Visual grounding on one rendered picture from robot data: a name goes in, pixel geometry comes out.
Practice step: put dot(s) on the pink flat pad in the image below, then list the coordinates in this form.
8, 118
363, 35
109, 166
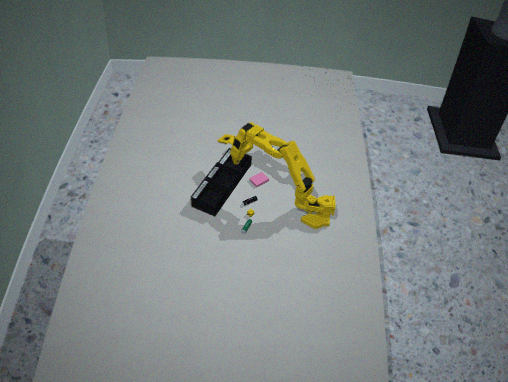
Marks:
259, 179

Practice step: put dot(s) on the green aa battery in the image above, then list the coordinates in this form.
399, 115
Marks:
246, 226

